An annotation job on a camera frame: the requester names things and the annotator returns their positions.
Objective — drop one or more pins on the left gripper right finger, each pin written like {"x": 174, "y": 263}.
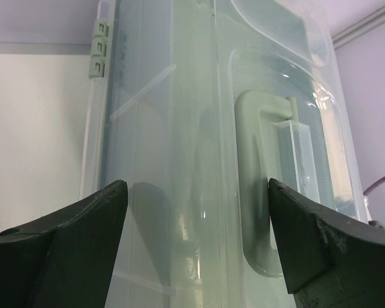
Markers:
{"x": 328, "y": 259}

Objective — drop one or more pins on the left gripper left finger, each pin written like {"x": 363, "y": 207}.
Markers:
{"x": 65, "y": 258}

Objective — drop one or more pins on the green clear-lid tool box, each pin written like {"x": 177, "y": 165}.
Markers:
{"x": 196, "y": 105}

